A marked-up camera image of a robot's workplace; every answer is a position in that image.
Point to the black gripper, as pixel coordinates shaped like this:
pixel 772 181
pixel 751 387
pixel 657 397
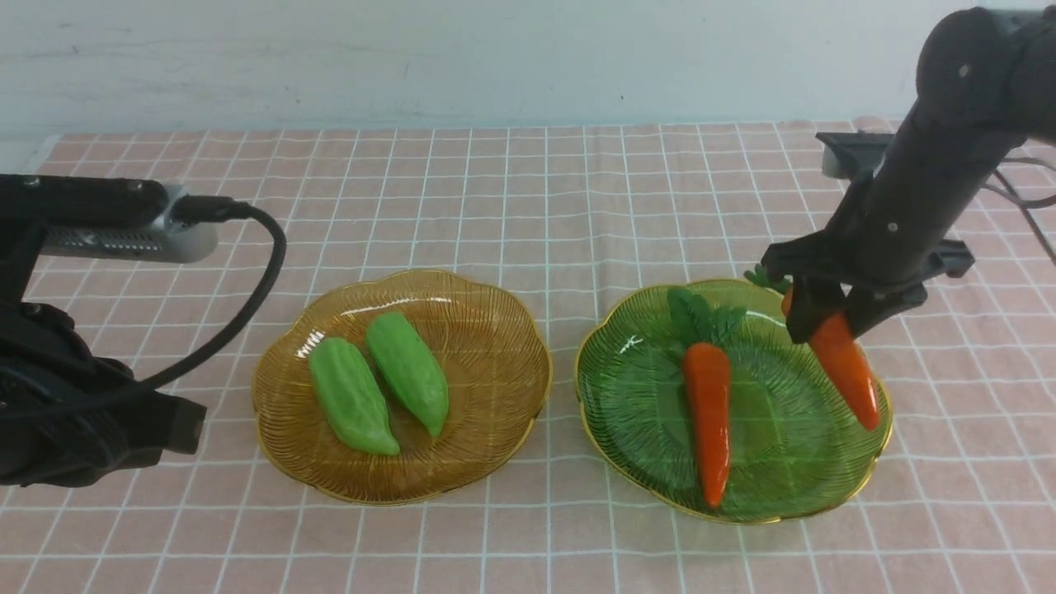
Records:
pixel 60 426
pixel 874 281

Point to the orange toy carrot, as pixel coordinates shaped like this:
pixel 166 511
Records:
pixel 704 331
pixel 847 369

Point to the green toy gourd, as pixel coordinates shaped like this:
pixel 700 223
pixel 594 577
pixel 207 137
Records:
pixel 410 369
pixel 351 398

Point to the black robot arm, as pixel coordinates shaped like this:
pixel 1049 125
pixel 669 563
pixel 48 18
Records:
pixel 985 85

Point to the green plastic plate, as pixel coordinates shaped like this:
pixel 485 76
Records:
pixel 797 449

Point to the amber plastic plate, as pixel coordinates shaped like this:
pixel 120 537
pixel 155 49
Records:
pixel 496 365

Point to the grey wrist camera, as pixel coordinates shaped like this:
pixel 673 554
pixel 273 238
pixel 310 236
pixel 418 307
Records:
pixel 846 154

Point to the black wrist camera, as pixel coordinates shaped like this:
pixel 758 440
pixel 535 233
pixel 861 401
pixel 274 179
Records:
pixel 87 217

